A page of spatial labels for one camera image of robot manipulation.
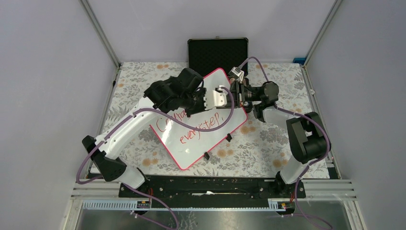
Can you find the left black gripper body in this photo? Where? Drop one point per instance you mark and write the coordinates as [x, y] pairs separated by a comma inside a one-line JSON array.
[[195, 104]]

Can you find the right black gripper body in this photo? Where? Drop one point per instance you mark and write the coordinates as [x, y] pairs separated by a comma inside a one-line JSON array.
[[239, 95]]

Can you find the pink framed whiteboard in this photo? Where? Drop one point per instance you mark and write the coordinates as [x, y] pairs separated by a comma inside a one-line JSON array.
[[187, 146]]

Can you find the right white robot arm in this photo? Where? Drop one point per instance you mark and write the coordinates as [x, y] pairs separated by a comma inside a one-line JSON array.
[[308, 140]]

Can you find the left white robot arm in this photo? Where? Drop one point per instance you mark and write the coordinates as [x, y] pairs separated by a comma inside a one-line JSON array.
[[185, 91]]

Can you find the black whiteboard clip upper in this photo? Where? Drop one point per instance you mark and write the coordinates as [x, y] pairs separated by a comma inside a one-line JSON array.
[[228, 137]]

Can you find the black whiteboard clip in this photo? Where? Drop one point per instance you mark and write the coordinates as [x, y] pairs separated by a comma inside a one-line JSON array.
[[206, 156], [228, 137]]

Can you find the black whiteboard clip lower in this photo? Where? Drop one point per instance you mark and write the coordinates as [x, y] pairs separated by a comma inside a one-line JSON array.
[[206, 156]]

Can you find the black poker chip case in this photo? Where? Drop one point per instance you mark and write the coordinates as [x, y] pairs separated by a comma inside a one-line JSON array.
[[206, 55]]

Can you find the blue box in corner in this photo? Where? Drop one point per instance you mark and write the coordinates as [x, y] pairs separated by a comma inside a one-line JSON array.
[[299, 60]]

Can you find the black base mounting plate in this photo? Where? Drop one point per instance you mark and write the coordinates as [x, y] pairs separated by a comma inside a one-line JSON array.
[[218, 190]]

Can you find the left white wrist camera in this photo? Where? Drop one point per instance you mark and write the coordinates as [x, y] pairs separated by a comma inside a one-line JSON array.
[[216, 98]]

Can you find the white slotted cable duct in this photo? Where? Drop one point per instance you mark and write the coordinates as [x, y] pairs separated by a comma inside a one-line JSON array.
[[144, 205]]

